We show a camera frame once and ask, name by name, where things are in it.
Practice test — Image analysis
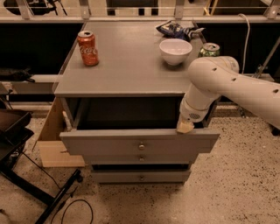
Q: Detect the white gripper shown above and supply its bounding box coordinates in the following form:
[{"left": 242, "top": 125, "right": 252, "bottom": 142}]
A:
[{"left": 177, "top": 100, "right": 207, "bottom": 134}]

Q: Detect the grey top drawer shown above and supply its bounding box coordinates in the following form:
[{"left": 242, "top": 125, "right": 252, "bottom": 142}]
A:
[{"left": 60, "top": 97, "right": 219, "bottom": 160}]

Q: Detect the grey drawer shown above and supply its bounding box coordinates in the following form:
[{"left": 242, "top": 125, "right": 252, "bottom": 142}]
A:
[
  {"left": 83, "top": 154, "right": 198, "bottom": 165},
  {"left": 60, "top": 97, "right": 219, "bottom": 160},
  {"left": 92, "top": 170, "right": 191, "bottom": 183}
]

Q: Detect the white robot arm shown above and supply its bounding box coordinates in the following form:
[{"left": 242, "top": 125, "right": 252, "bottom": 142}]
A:
[{"left": 177, "top": 56, "right": 280, "bottom": 133}]

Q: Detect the grey drawer cabinet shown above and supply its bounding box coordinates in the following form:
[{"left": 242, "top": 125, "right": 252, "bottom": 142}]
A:
[{"left": 53, "top": 20, "right": 218, "bottom": 185}]

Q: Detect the grey bottom drawer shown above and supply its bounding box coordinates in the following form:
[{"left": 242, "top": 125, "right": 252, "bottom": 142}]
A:
[{"left": 92, "top": 170, "right": 191, "bottom": 183}]

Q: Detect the grey middle drawer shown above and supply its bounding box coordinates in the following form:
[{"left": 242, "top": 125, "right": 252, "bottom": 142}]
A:
[{"left": 83, "top": 154, "right": 198, "bottom": 165}]

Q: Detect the open cardboard box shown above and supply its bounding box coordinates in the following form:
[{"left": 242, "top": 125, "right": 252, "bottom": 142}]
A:
[{"left": 36, "top": 98, "right": 85, "bottom": 168}]

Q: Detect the white ceramic bowl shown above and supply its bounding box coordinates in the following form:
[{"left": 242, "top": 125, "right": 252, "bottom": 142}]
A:
[{"left": 159, "top": 38, "right": 193, "bottom": 66}]

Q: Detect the green soda can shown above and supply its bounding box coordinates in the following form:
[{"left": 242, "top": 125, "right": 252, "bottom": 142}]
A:
[{"left": 199, "top": 43, "right": 220, "bottom": 57}]

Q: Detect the blue crumpled chip bag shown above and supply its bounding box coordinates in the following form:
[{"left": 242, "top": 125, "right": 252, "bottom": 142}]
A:
[{"left": 156, "top": 21, "right": 205, "bottom": 42}]

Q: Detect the orange Coca-Cola can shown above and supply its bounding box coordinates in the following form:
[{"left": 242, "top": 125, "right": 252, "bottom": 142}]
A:
[{"left": 77, "top": 31, "right": 99, "bottom": 66}]

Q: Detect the black metal stand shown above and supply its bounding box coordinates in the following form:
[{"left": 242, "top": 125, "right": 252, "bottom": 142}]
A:
[{"left": 0, "top": 108, "right": 82, "bottom": 224}]

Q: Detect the white hanging cable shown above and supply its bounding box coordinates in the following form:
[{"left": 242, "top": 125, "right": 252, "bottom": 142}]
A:
[{"left": 237, "top": 13, "right": 251, "bottom": 75}]

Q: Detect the metal railing frame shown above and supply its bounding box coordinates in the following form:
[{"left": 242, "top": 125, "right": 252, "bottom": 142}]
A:
[{"left": 0, "top": 0, "right": 280, "bottom": 23}]

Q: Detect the black floor cable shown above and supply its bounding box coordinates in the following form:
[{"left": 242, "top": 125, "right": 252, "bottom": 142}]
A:
[{"left": 21, "top": 151, "right": 95, "bottom": 224}]

